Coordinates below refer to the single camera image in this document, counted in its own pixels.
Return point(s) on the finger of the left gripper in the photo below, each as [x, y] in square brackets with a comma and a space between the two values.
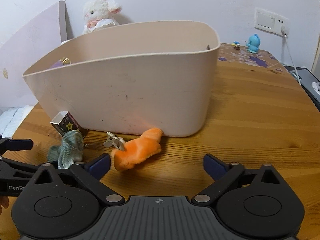
[9, 144]

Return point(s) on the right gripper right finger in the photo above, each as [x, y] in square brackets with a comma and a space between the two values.
[224, 176]

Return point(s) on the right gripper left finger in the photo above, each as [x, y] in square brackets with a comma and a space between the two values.
[88, 176]

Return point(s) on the green plaid sock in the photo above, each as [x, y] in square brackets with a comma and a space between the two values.
[69, 152]

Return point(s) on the orange sock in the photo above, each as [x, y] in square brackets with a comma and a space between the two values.
[138, 150]

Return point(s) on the person's left hand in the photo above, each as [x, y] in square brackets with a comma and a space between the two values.
[4, 203]

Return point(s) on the white bedding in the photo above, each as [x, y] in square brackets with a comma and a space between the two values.
[11, 120]

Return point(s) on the silver metal clip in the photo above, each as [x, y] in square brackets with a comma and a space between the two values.
[114, 141]

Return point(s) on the gold snack bag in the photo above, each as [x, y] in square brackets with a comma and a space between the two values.
[65, 61]

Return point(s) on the beige plastic storage basket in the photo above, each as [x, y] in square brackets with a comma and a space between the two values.
[131, 77]

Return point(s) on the pink purple headboard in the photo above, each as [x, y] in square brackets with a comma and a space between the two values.
[38, 37]

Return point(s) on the dark grey box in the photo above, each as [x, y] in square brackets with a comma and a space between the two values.
[306, 79]

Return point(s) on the white phone stand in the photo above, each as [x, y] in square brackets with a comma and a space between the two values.
[316, 87]

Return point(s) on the small mushroom figurine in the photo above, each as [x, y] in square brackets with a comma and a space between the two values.
[236, 45]

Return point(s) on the blue toy figurine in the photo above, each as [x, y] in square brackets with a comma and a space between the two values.
[253, 44]

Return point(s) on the white plush lamb toy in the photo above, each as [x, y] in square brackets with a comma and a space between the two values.
[99, 14]

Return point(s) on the white wall switch socket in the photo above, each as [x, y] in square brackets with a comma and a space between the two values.
[271, 22]

